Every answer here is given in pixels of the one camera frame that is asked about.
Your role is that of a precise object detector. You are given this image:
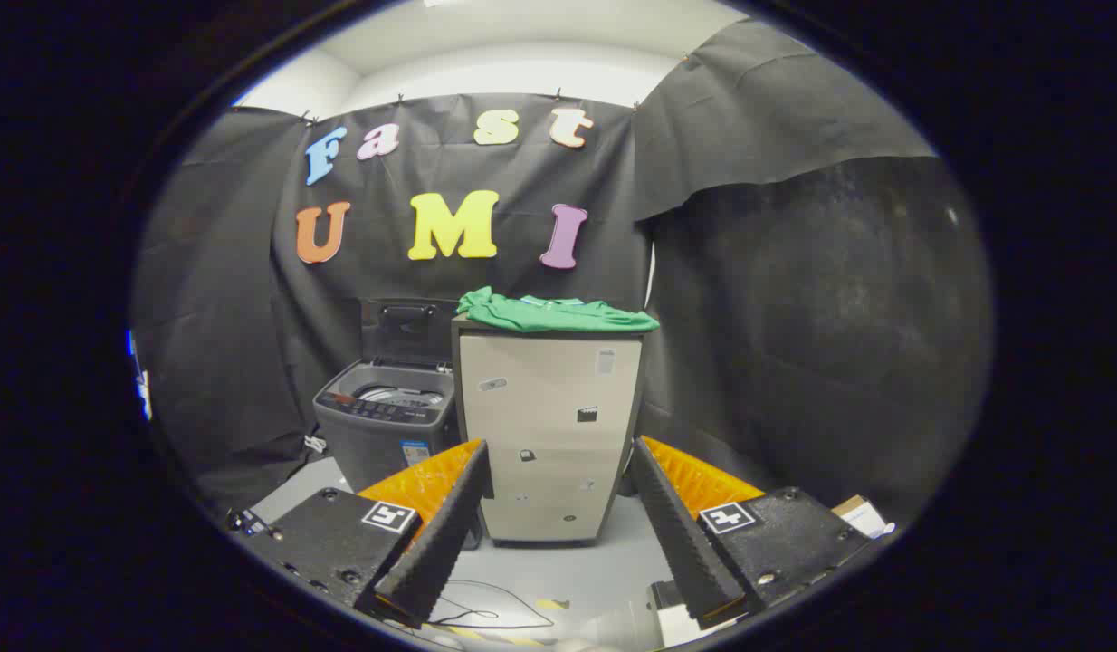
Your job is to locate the small cardboard box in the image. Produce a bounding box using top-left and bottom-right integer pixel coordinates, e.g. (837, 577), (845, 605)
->
(830, 494), (896, 541)

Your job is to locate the white box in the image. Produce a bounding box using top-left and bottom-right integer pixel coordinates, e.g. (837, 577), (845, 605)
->
(647, 580), (749, 649)

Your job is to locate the grey washing machine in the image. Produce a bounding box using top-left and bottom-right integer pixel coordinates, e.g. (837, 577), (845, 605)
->
(312, 359), (460, 494)

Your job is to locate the black backdrop cloth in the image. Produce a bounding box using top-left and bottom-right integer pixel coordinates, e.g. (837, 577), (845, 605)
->
(131, 18), (994, 535)

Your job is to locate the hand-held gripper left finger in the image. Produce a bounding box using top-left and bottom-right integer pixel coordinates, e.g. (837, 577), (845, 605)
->
(242, 439), (494, 629)

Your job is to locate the black floor cable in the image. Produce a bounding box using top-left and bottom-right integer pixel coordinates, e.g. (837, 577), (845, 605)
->
(427, 580), (556, 630)

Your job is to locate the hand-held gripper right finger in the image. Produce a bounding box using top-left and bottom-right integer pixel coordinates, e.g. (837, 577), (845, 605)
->
(627, 435), (876, 632)

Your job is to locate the green polo shirt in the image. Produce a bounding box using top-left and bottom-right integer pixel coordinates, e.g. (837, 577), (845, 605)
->
(457, 287), (661, 334)

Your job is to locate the beige cabinet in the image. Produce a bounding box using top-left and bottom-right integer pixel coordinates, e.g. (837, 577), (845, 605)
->
(451, 315), (648, 547)

